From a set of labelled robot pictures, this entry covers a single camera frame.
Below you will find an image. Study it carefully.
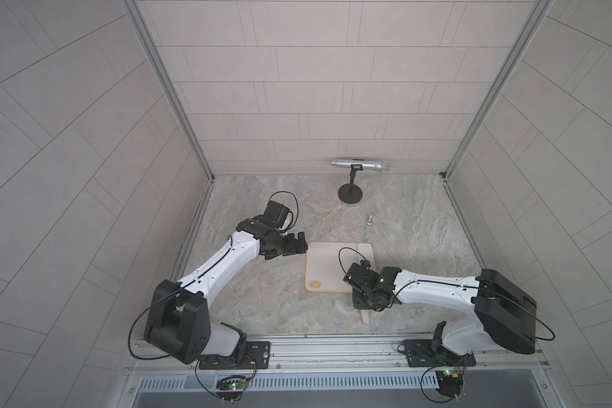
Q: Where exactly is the white cutting board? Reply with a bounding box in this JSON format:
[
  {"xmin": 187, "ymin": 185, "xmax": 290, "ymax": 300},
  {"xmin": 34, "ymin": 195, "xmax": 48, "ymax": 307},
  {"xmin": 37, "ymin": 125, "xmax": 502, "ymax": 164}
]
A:
[{"xmin": 304, "ymin": 241, "xmax": 376, "ymax": 294}]

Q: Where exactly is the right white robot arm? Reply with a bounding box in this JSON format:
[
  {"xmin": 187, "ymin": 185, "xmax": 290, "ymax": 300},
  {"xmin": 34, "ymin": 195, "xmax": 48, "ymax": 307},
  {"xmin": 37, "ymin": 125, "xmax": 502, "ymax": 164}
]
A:
[{"xmin": 309, "ymin": 242, "xmax": 537, "ymax": 360}]

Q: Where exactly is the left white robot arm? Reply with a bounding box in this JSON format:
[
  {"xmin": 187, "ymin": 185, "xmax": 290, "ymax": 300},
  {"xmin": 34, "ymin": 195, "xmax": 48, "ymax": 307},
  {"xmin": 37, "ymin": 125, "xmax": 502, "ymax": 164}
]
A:
[{"xmin": 144, "ymin": 219, "xmax": 308, "ymax": 367}]

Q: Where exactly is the right green circuit board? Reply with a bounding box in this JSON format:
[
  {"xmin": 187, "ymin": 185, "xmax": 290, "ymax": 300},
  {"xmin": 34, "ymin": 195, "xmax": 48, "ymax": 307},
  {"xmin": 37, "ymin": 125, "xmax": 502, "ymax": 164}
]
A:
[{"xmin": 435, "ymin": 370, "xmax": 465, "ymax": 399}]

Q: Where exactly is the green circuit board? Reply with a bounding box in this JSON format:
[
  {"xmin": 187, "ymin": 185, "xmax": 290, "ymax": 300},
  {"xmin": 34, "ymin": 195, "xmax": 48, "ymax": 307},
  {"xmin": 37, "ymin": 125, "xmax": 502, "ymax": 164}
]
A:
[
  {"xmin": 435, "ymin": 370, "xmax": 465, "ymax": 399},
  {"xmin": 215, "ymin": 375, "xmax": 250, "ymax": 403}
]

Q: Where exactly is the left green circuit board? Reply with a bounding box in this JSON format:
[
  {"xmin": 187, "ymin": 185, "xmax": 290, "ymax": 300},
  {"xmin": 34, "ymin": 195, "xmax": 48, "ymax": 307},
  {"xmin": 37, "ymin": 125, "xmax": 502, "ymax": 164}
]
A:
[{"xmin": 215, "ymin": 375, "xmax": 250, "ymax": 403}]

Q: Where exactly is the black microphone stand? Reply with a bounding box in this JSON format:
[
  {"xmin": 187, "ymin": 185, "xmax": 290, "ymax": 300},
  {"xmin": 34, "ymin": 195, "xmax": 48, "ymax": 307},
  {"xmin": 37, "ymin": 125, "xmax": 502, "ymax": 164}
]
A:
[{"xmin": 338, "ymin": 169, "xmax": 363, "ymax": 204}]

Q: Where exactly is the silver microphone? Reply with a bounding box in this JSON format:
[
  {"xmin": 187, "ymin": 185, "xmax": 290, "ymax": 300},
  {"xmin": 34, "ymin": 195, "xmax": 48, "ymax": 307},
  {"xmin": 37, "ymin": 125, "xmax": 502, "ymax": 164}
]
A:
[{"xmin": 331, "ymin": 159, "xmax": 390, "ymax": 173}]

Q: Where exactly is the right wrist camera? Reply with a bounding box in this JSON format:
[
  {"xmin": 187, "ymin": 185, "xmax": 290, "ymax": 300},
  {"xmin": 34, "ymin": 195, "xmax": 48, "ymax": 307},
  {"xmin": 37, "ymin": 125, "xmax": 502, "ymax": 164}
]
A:
[{"xmin": 343, "ymin": 260, "xmax": 372, "ymax": 291}]

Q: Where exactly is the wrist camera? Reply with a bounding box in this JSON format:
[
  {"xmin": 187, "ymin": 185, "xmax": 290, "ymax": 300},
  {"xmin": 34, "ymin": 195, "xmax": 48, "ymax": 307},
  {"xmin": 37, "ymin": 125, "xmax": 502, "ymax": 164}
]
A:
[
  {"xmin": 263, "ymin": 200, "xmax": 292, "ymax": 230},
  {"xmin": 343, "ymin": 260, "xmax": 372, "ymax": 291}
]

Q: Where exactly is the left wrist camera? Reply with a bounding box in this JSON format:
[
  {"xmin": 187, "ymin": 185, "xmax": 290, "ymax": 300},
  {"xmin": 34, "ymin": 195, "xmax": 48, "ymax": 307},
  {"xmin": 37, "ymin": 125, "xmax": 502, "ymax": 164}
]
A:
[{"xmin": 263, "ymin": 200, "xmax": 292, "ymax": 230}]

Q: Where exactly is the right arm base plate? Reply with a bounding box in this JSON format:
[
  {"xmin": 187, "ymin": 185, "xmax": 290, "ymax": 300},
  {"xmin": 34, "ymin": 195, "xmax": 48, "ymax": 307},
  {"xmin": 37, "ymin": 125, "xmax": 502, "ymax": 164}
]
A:
[{"xmin": 397, "ymin": 339, "xmax": 477, "ymax": 368}]

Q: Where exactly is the aluminium mounting rail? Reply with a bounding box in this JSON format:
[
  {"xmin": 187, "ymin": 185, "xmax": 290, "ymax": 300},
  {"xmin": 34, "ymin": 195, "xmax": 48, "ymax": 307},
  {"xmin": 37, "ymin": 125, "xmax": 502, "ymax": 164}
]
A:
[{"xmin": 121, "ymin": 333, "xmax": 548, "ymax": 375}]

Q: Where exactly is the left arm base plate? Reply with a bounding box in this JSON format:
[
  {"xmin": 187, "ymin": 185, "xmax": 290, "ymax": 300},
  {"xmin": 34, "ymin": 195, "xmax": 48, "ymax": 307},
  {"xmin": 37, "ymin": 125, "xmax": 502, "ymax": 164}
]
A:
[{"xmin": 198, "ymin": 341, "xmax": 272, "ymax": 371}]

